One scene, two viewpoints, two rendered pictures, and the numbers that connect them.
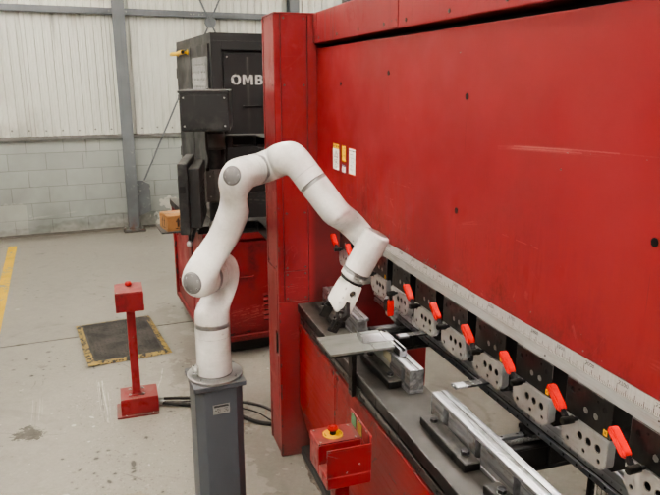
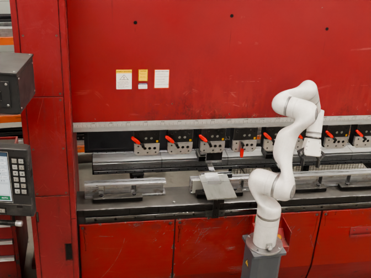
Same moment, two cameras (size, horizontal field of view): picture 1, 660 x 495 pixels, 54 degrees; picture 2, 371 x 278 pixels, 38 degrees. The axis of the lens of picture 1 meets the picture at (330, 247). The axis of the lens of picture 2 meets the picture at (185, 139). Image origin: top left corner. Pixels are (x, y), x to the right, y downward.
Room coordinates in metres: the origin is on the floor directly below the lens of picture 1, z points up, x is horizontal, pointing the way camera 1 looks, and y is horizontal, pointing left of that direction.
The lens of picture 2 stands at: (2.25, 2.68, 2.76)
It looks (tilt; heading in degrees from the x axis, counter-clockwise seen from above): 28 degrees down; 277
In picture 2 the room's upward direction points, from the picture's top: 3 degrees clockwise
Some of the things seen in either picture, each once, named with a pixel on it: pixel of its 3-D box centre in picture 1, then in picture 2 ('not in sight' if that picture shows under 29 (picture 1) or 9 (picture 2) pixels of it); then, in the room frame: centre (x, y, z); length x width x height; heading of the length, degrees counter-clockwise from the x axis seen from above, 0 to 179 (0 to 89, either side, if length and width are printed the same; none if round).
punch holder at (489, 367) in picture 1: (501, 352); (334, 133); (1.69, -0.48, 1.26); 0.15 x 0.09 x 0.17; 18
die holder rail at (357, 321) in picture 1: (344, 310); (125, 187); (2.95, -0.07, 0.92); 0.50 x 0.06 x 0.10; 18
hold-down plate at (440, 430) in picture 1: (448, 441); (303, 188); (1.84, -0.37, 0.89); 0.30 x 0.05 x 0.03; 18
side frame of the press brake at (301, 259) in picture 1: (349, 242); (54, 144); (3.41, -0.10, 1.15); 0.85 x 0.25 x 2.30; 108
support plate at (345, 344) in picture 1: (355, 343); (217, 186); (2.38, -0.10, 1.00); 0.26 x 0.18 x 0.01; 108
